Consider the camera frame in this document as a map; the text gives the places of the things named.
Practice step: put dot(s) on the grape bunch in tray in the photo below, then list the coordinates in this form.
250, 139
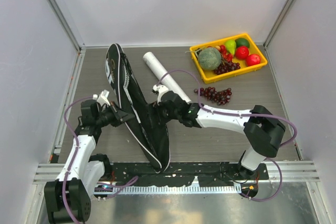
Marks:
226, 67

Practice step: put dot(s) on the green lime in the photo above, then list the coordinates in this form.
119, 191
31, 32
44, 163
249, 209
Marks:
242, 42

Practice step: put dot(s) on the green netted melon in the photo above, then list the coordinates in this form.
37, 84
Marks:
209, 58

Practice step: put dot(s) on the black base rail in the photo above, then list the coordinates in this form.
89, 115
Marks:
180, 174

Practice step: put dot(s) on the red apple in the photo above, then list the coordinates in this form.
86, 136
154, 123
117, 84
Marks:
242, 52

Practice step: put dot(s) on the green pear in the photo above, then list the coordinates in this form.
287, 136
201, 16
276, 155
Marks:
230, 46

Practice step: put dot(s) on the aluminium frame bars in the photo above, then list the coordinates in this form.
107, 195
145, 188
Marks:
62, 12

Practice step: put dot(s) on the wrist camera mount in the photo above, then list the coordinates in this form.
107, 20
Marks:
102, 98
159, 90

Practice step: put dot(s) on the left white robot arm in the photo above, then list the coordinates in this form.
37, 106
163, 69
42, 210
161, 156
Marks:
68, 197

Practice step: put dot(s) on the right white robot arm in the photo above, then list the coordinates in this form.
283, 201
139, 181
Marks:
262, 129

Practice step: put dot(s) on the red pomegranate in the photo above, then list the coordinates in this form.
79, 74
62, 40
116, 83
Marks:
253, 59

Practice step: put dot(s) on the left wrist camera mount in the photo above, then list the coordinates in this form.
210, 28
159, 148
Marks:
102, 98

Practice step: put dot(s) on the yellow plastic tray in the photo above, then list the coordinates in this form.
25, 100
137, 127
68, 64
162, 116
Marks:
209, 76

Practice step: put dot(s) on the dark red grape bunch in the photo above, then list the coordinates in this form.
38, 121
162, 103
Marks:
220, 97

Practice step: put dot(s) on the red cherries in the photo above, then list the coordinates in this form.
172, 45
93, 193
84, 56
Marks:
226, 55

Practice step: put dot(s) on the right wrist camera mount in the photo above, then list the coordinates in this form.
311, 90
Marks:
159, 90

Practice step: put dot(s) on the white slotted cable duct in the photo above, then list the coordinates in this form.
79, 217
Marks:
192, 189

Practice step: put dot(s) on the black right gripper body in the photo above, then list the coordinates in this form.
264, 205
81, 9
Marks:
166, 114

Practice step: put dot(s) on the black racket bag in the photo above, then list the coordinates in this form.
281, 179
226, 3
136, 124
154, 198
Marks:
151, 135

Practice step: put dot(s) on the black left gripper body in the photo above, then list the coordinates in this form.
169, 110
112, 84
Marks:
109, 115

